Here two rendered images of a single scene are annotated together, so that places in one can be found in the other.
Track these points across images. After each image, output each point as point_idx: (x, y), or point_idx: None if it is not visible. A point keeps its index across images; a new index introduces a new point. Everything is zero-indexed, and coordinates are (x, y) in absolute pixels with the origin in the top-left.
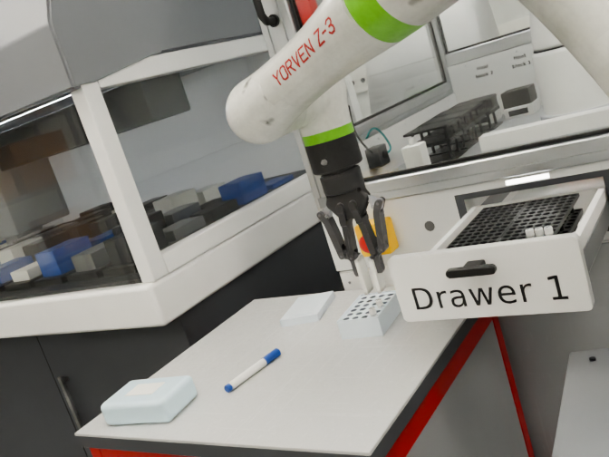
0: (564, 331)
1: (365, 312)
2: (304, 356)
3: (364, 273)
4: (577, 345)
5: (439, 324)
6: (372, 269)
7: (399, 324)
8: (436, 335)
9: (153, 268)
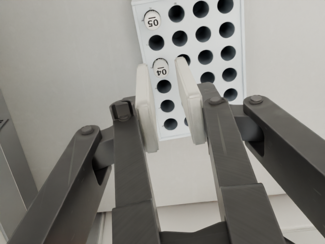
0: (13, 170)
1: (187, 40)
2: None
3: (182, 95)
4: (9, 160)
5: (32, 49)
6: (140, 88)
7: (125, 52)
8: (4, 0)
9: None
